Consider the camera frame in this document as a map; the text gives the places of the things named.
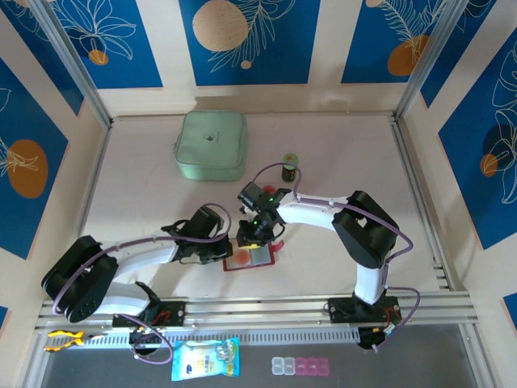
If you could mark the red card holder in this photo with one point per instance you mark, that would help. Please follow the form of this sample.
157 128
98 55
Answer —
262 256

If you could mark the white card with red circles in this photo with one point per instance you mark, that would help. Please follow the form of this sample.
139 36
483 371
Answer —
242 258
269 188

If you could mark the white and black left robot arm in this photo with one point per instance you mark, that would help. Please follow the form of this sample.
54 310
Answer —
76 283

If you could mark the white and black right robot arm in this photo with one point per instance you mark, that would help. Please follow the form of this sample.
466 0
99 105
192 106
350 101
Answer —
363 230

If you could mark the small green-lid jar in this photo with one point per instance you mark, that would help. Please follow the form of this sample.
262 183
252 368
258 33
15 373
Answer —
289 159

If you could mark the green zip pouch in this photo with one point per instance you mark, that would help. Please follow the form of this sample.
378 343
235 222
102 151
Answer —
212 145

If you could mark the blue snack packet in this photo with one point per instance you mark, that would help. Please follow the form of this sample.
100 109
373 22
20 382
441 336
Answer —
204 361

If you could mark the clear small pill box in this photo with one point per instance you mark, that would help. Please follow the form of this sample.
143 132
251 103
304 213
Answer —
277 366
288 366

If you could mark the pink small pill box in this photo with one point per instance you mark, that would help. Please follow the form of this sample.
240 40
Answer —
312 366
323 366
301 366

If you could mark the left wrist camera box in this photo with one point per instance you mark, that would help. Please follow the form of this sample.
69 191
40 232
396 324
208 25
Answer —
206 221

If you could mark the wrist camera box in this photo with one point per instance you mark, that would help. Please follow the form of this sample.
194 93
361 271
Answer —
251 196
206 221

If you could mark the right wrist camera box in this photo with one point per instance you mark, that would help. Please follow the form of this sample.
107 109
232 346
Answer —
251 196

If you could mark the aluminium rail beam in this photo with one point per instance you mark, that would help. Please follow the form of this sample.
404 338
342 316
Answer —
258 307

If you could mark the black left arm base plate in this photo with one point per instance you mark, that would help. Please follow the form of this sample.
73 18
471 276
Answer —
177 313

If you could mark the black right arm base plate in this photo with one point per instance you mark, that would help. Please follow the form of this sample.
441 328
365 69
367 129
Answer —
339 309

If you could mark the aluminium side rail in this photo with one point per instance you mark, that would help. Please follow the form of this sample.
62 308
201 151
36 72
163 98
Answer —
405 149
92 190

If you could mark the aluminium corner post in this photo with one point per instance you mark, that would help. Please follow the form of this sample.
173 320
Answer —
432 60
72 64

